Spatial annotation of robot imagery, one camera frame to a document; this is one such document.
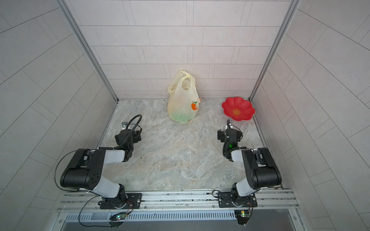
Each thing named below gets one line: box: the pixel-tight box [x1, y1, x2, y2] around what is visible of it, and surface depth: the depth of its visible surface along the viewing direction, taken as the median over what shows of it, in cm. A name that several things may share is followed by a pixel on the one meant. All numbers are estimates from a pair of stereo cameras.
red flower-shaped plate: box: [221, 96, 256, 122], surface depth 112 cm
